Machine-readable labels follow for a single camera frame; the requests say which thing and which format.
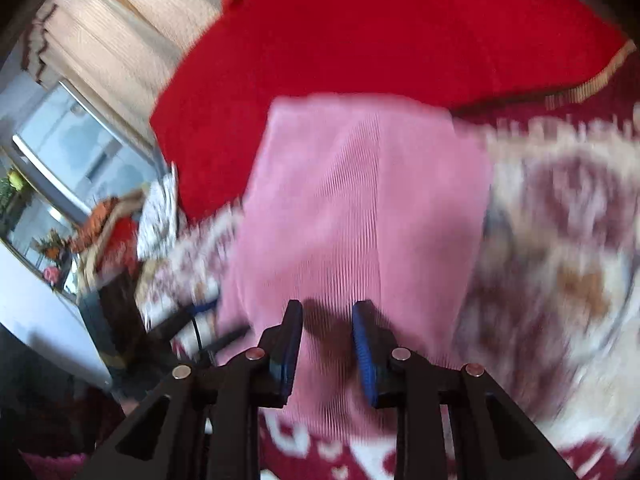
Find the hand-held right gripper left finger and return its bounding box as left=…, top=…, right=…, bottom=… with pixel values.
left=82, top=299, right=304, bottom=480

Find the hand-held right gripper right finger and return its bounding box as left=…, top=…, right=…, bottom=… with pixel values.
left=351, top=299, right=581, bottom=480

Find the pink ribbed zip sweater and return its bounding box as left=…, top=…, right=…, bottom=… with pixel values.
left=215, top=92, right=497, bottom=442

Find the white patterned cloth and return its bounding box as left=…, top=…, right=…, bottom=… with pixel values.
left=137, top=162, right=182, bottom=262

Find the basket with orange and red cloth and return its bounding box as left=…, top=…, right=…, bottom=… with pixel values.
left=70, top=192, right=147, bottom=283

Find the glass window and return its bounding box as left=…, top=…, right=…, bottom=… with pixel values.
left=0, top=77, right=162, bottom=306

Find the floral plush blanket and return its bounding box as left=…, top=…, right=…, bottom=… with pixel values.
left=134, top=85, right=640, bottom=480

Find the beige textured cloth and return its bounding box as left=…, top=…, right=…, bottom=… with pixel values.
left=22, top=0, right=227, bottom=161

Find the red blanket with gold fringe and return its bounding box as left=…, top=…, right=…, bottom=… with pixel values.
left=150, top=0, right=637, bottom=222

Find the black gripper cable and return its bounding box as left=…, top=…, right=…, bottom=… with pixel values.
left=191, top=312, right=208, bottom=367

